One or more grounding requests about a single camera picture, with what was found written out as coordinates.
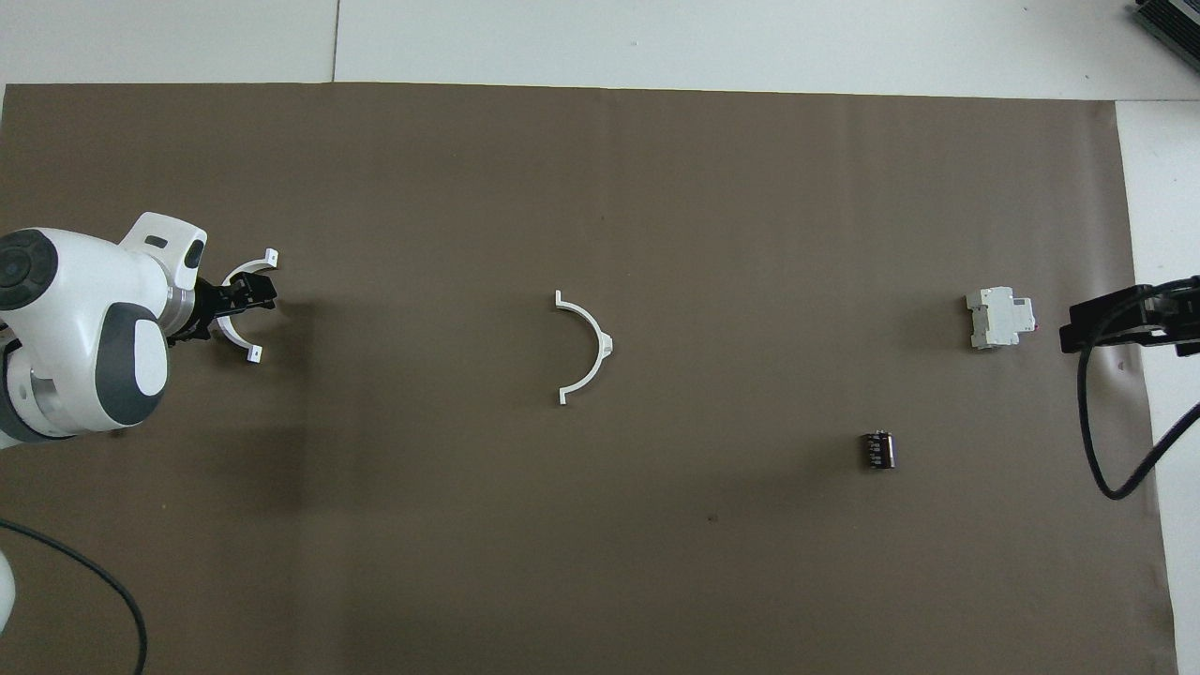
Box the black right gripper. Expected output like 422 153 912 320
1059 277 1200 355

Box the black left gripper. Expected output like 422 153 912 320
171 272 278 346

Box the white half-ring pipe clamp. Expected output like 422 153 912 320
554 290 616 407
216 247 281 366

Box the white circuit breaker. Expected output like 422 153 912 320
965 286 1038 352

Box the dark grey ribbed device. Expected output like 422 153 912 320
1132 0 1200 72

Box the brown paper mat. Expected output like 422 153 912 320
0 82 1180 675

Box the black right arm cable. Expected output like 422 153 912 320
1077 289 1200 501

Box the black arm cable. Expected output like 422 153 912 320
0 518 150 675
1077 289 1200 501

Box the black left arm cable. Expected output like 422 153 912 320
0 518 150 675

